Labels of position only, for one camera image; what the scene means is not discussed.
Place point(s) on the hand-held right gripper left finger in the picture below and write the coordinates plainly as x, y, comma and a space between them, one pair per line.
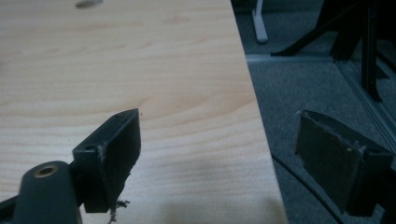
115, 155

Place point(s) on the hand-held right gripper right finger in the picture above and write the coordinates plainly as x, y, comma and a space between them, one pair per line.
330, 161

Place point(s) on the black metal stand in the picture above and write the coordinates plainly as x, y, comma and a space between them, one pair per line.
351, 34

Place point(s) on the white table leg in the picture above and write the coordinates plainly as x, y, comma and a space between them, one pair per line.
260, 21

